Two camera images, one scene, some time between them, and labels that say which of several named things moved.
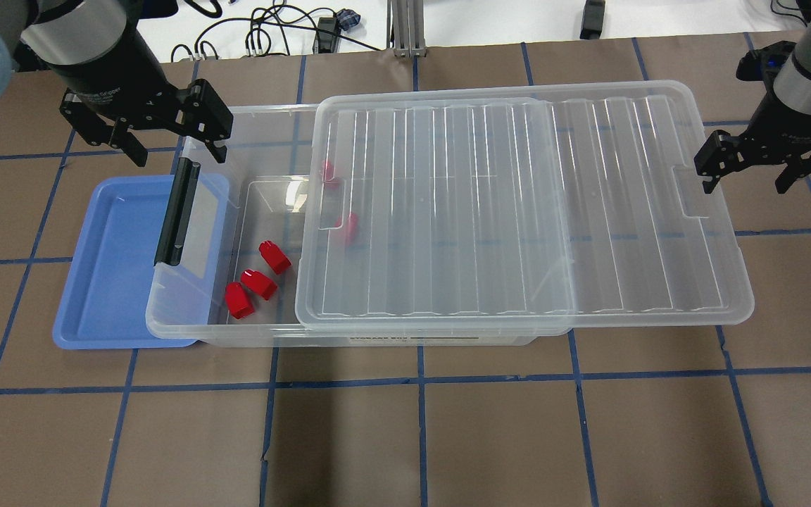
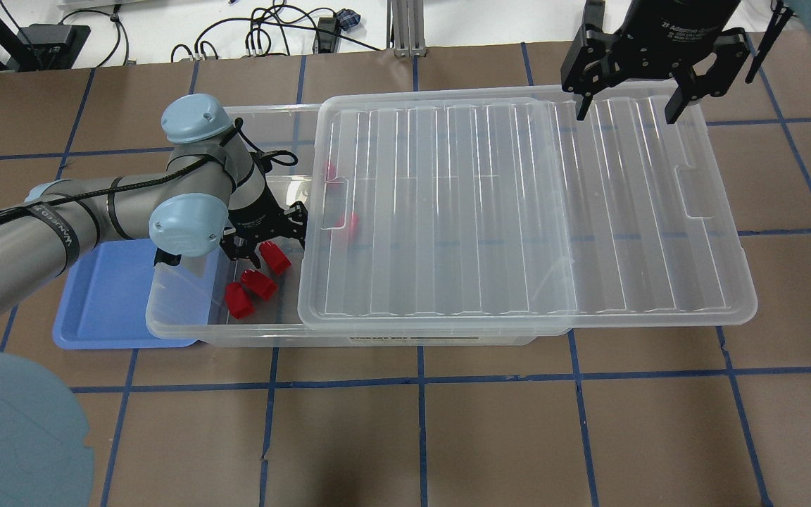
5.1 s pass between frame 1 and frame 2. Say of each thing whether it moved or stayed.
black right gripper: moved
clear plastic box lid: stayed
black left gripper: moved
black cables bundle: stayed
